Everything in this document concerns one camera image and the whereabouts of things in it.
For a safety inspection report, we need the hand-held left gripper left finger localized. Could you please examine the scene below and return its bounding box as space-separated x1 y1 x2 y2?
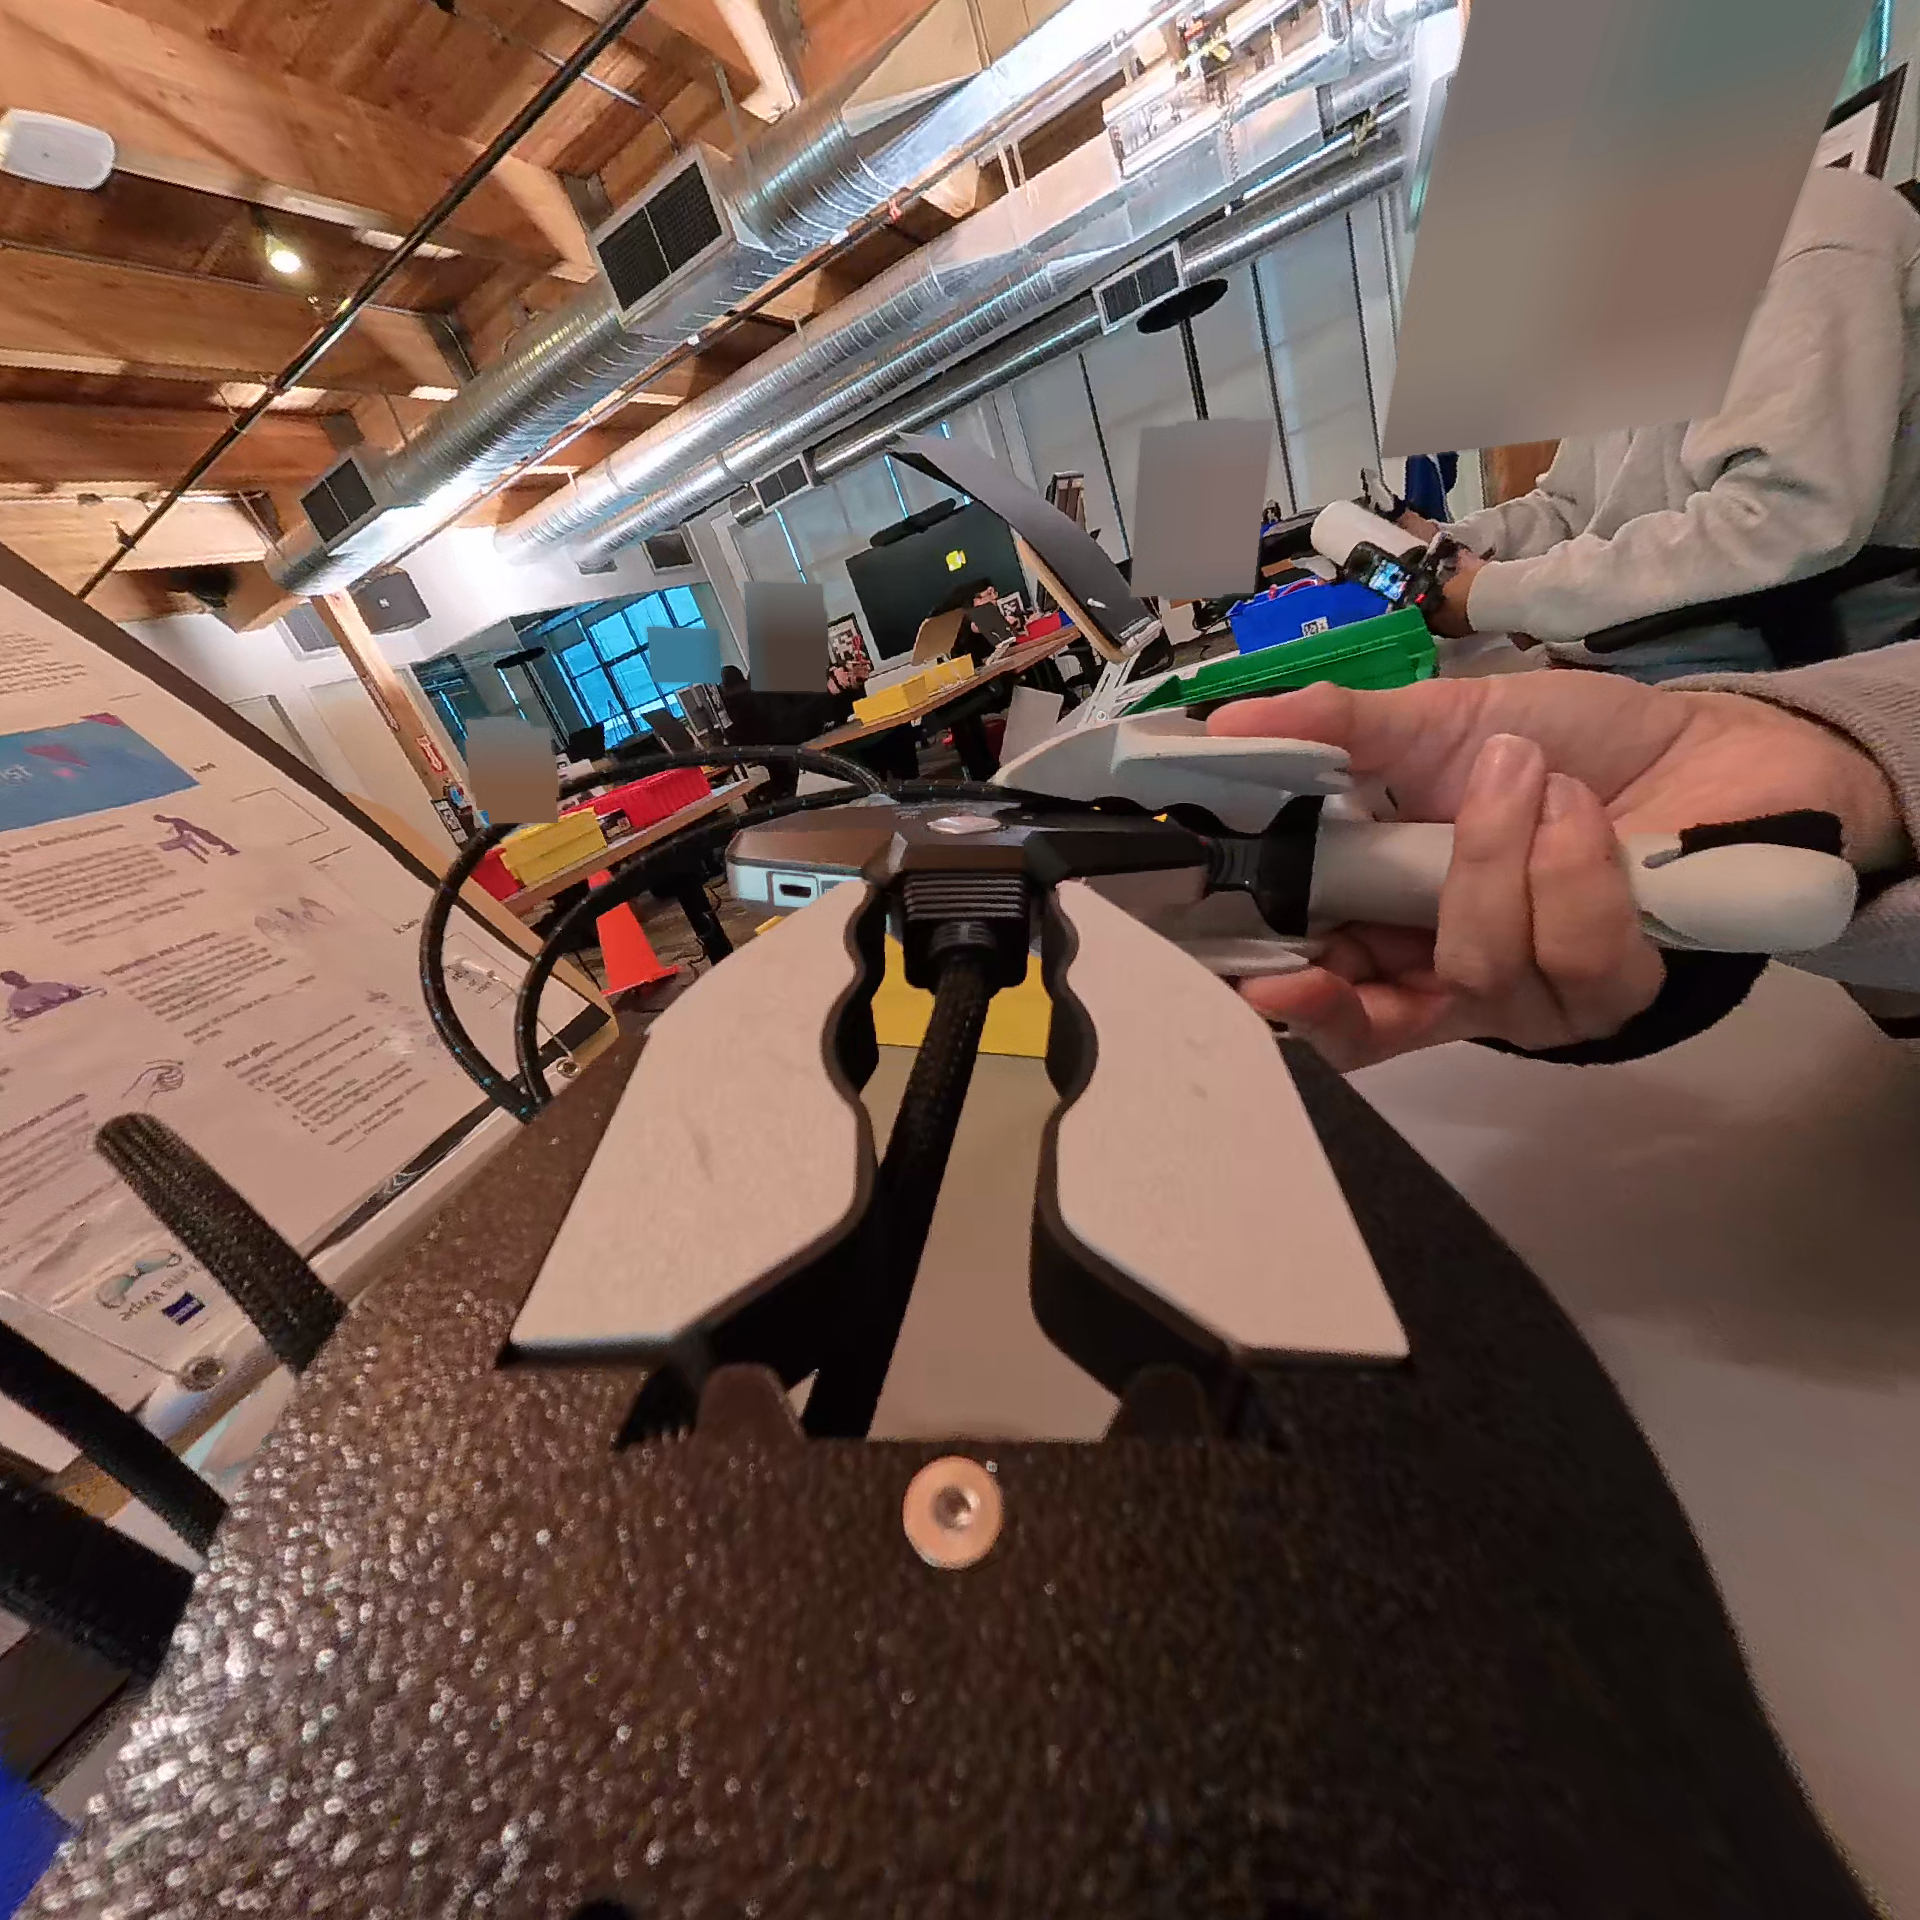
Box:
507 878 889 1361

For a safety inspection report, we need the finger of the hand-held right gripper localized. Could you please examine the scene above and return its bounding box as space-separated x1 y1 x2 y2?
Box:
1195 907 1330 982
991 714 1360 829

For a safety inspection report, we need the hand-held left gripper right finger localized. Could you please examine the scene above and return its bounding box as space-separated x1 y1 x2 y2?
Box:
1028 882 1414 1364

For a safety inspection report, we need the thick braided hub cable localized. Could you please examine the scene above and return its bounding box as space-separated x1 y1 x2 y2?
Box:
0 914 1039 1690

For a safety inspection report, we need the yellow plastic bin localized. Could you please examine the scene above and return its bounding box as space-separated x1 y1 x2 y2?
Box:
852 661 993 731
872 933 1057 1056
495 817 611 888

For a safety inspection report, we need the black braided usb cable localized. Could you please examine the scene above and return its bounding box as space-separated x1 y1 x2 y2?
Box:
417 744 902 1125

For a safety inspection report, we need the blue plastic bin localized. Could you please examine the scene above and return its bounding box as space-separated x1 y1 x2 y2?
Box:
1231 576 1390 654
0 1763 78 1914

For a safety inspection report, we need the person's right forearm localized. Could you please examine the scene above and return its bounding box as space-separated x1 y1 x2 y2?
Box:
1560 642 1920 1070

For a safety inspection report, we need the person's right hand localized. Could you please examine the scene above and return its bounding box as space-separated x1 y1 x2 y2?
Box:
1205 671 1889 1074

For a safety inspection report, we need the green plastic bin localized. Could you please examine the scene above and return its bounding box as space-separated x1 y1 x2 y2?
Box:
1125 619 1441 720

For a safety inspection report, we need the dark tilted display board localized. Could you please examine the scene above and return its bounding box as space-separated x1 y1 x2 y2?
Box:
885 432 1171 663

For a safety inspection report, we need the orange traffic cone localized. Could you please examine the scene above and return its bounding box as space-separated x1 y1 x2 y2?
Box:
593 904 681 997

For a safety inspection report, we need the wooden work table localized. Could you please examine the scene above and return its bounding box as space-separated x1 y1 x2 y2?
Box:
503 781 769 970

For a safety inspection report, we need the red plastic bin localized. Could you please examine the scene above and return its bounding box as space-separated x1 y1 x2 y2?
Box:
562 769 722 834

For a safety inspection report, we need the black floor lamp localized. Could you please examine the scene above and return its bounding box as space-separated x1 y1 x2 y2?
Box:
1135 275 1236 427

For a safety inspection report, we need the blue lit window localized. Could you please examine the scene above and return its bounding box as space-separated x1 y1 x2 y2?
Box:
413 584 709 752

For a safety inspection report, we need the black office chair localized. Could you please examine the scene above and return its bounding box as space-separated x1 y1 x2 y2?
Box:
1582 546 1920 671

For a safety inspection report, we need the lens wipe packet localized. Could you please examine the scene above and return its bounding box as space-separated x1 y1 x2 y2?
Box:
82 1242 229 1343

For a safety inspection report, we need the black wall screen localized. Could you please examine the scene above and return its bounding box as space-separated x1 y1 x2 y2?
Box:
845 503 1039 663

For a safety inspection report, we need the silver ventilation duct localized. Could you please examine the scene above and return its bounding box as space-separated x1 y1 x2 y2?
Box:
267 0 1442 595
495 142 1421 550

